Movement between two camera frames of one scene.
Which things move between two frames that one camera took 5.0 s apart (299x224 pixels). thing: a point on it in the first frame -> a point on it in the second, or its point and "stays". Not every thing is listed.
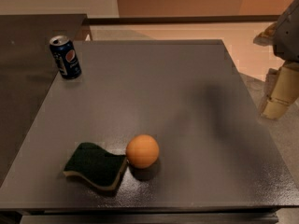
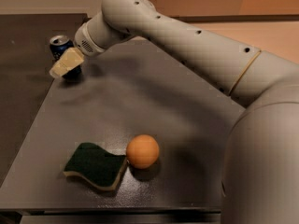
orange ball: (142, 151) stays
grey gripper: (288, 36) -> (85, 43)
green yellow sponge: (92, 162) stays
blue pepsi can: (65, 56) stays
